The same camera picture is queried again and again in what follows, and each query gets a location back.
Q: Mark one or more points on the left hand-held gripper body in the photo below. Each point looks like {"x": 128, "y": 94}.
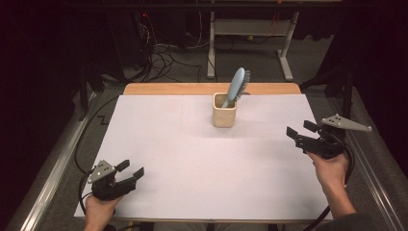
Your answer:
{"x": 110, "y": 189}

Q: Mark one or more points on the aluminium floor rail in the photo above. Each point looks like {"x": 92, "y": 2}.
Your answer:
{"x": 54, "y": 173}
{"x": 369, "y": 173}

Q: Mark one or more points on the person's left hand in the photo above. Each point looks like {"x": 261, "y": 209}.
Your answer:
{"x": 97, "y": 215}

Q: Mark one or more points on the white metal desk frame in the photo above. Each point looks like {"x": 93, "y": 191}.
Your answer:
{"x": 250, "y": 27}

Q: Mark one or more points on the white paper sheet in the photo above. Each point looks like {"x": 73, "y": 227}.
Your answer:
{"x": 208, "y": 166}

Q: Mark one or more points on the black metal stand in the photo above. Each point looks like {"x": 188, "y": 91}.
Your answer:
{"x": 84, "y": 93}
{"x": 348, "y": 96}

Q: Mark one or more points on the person's right hand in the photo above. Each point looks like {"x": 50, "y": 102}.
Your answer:
{"x": 332, "y": 173}

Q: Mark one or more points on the beige square cup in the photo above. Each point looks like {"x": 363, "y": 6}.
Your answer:
{"x": 224, "y": 118}

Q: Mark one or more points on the light blue hairbrush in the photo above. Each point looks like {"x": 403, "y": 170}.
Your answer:
{"x": 235, "y": 85}

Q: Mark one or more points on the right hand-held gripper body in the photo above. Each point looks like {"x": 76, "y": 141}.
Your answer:
{"x": 325, "y": 146}

